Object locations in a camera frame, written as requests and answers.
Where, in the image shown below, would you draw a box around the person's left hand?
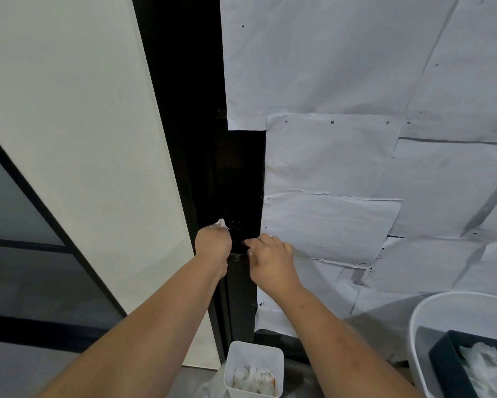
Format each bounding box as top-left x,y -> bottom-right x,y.
194,224 -> 233,281

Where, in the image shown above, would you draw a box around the person's right hand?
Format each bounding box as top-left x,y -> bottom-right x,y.
244,234 -> 304,300

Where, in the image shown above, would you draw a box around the person's right forearm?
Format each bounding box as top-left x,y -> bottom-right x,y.
278,284 -> 424,398

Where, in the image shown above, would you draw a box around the person's left forearm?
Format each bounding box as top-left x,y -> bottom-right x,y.
36,256 -> 228,398

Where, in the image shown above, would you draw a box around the black door lock knob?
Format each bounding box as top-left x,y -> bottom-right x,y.
228,220 -> 250,247

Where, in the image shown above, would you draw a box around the small white plastic bin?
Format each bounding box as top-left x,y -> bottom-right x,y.
223,340 -> 285,398

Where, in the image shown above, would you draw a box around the used tissues with red stains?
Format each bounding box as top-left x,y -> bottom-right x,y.
231,365 -> 279,397

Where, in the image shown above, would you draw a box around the black door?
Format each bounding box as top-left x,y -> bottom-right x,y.
131,0 -> 268,369

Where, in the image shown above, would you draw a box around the group of white paper sheets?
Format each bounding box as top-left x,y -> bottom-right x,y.
219,0 -> 497,341

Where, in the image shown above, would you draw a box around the large white bucket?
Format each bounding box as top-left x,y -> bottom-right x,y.
408,291 -> 497,398

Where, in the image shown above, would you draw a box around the dark blue plastic box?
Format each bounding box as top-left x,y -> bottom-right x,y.
428,329 -> 497,398

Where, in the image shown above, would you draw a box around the black framed glass partition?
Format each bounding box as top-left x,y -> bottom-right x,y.
0,122 -> 127,398

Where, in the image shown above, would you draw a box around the white crumpled cloths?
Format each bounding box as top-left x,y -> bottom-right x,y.
457,342 -> 497,398

